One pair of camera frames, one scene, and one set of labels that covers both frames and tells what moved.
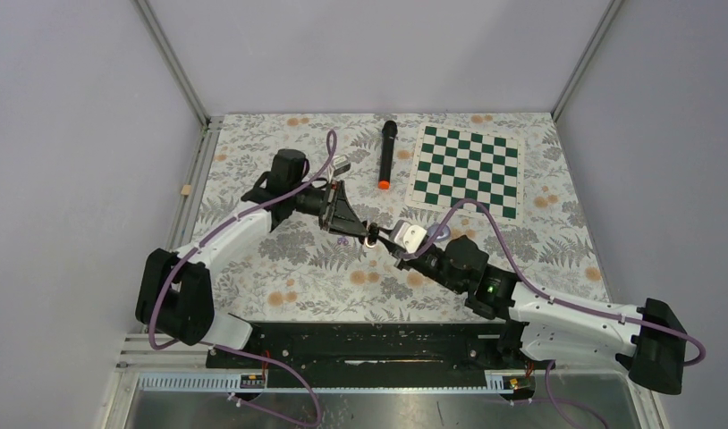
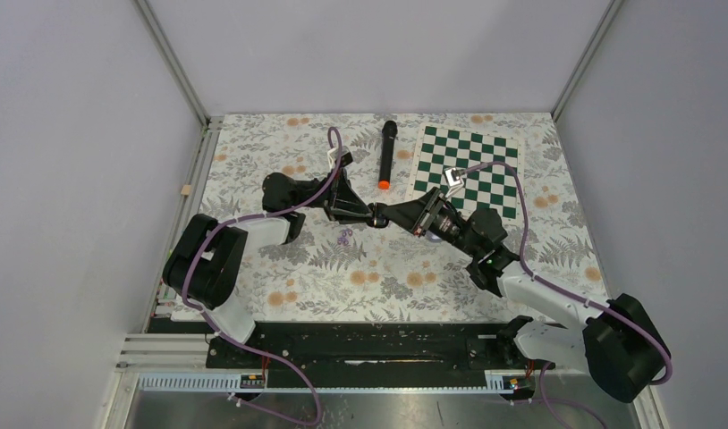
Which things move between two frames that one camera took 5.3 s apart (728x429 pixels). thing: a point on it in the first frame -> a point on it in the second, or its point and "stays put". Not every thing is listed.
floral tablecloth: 365,164 stays put
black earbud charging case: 373,231 -> 377,220
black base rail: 368,348 stays put
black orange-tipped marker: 389,134 stays put
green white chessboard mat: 449,164 stays put
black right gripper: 392,247 -> 420,214
